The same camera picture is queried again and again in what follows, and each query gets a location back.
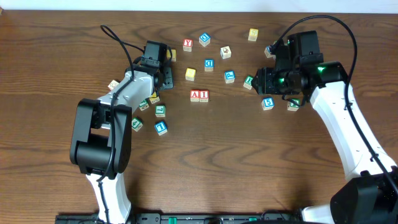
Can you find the red A block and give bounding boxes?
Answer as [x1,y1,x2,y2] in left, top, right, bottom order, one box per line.
[190,90,200,102]

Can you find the red I block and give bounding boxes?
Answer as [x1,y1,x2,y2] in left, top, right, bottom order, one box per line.
[199,90,209,102]

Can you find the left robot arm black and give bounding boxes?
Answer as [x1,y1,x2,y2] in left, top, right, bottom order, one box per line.
[70,65,174,223]

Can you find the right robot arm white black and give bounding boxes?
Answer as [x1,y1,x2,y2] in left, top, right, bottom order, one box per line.
[252,62,397,223]

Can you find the green B block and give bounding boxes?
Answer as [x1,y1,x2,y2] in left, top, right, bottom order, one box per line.
[243,75,253,90]

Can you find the yellow block near R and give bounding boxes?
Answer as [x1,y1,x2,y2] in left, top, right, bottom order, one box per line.
[149,91,160,104]

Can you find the blue 5 block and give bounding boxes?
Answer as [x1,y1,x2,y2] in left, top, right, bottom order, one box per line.
[261,97,274,111]

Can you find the yellow block centre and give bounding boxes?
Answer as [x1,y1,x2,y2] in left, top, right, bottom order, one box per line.
[185,68,196,82]

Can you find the blue X block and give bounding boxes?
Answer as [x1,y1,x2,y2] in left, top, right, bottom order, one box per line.
[264,46,276,59]

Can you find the yellow block top left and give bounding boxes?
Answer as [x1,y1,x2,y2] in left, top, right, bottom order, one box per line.
[171,49,177,62]

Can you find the green 7 block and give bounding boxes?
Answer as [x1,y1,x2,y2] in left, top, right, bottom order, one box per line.
[155,105,166,118]

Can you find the green J block left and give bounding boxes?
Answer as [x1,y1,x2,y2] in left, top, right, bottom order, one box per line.
[139,100,149,111]

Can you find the green j block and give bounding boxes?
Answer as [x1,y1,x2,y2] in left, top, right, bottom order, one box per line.
[139,100,149,111]
[287,98,301,111]

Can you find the green J block right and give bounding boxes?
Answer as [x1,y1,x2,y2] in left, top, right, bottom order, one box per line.
[287,98,301,111]

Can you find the red Y block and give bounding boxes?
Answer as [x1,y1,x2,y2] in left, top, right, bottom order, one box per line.
[183,39,193,52]

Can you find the blue T block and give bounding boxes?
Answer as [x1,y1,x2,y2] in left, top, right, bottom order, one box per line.
[154,121,168,136]

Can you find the blue D block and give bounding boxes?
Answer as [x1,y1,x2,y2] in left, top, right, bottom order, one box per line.
[204,59,214,72]

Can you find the yellow block top right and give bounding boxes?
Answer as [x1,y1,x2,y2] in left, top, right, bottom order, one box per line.
[248,28,259,42]

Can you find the white block red U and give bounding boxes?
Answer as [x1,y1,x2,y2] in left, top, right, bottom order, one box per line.
[108,80,119,91]

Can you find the white picture block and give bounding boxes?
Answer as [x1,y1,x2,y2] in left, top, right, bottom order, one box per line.
[220,46,232,60]

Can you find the green 4 block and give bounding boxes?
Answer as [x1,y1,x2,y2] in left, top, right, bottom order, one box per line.
[131,118,143,132]

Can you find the blue Q block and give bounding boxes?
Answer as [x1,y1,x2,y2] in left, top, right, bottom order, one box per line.
[199,32,211,47]

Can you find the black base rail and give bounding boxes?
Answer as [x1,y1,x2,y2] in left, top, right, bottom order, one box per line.
[55,212,304,224]

